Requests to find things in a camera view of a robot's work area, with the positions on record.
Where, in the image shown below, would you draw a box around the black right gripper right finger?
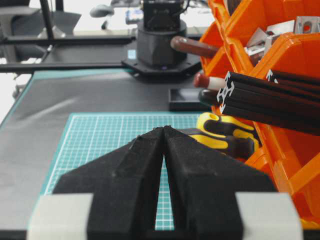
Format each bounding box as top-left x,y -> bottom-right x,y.
163,126 -> 276,240

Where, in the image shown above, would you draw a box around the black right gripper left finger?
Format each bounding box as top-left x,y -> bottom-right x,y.
52,127 -> 164,240

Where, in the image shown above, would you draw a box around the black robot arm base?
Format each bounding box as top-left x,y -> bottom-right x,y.
121,0 -> 201,76

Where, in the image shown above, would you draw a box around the orange container rack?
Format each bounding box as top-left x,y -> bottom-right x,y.
201,0 -> 320,230

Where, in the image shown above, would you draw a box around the black shallow tray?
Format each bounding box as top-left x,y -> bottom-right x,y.
168,88 -> 211,112

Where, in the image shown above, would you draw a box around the black aluminium extrusion bar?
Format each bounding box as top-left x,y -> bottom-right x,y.
216,71 -> 320,136

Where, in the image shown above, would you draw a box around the silver metal brackets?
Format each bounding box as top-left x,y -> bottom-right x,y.
244,16 -> 320,65

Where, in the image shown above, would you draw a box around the yellow black screwdriver handle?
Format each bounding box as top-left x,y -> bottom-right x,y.
180,112 -> 260,160

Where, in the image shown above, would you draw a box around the dark brown tool handle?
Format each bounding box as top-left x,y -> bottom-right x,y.
198,89 -> 219,107

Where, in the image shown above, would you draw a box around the red white tool handle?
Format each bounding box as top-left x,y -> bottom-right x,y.
193,73 -> 226,91

